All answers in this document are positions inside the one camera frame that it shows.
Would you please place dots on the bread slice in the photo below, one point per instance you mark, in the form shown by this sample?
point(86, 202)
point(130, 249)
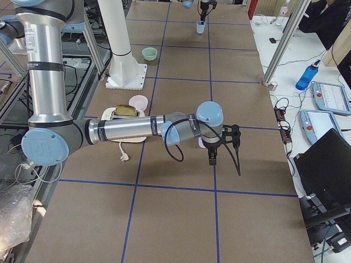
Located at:
point(125, 110)

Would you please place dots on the upper teach pendant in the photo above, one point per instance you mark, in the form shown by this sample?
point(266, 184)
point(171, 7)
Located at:
point(331, 97)

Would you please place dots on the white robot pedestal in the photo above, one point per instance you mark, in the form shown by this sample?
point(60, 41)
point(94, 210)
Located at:
point(124, 72)

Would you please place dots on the teach pendant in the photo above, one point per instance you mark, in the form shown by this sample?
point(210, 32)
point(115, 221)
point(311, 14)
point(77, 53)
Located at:
point(331, 97)
point(316, 123)

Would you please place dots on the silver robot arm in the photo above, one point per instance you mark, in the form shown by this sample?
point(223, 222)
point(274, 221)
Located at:
point(53, 134)

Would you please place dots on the black orange cable adapter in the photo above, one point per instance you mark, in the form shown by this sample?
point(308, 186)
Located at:
point(280, 108)

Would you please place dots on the pink bowl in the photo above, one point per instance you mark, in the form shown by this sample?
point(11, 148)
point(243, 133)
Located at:
point(139, 102)

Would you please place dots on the green bowl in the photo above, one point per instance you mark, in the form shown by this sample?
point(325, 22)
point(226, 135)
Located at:
point(149, 53)

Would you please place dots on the blue water bottle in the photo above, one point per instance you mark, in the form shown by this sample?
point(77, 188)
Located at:
point(307, 76)

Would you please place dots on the crumpled clear plastic bag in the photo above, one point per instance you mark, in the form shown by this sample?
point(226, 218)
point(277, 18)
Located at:
point(16, 215)

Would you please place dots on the lower teach pendant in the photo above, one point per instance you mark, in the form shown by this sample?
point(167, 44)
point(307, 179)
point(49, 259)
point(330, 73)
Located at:
point(316, 123)

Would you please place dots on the black laptop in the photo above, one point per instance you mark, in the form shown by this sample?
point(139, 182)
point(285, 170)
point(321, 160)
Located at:
point(326, 166)

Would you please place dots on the person in black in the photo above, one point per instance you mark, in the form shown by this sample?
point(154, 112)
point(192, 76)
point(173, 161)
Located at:
point(327, 19)

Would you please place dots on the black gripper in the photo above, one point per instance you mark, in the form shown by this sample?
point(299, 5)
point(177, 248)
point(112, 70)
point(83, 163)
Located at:
point(212, 148)

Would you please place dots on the black monitor stand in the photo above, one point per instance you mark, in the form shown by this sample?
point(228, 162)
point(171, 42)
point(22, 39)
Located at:
point(326, 221)

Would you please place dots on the aluminium frame post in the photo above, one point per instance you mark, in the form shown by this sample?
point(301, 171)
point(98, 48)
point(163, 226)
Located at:
point(293, 23)

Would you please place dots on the light blue plastic cup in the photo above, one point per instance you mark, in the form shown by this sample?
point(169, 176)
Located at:
point(200, 143)

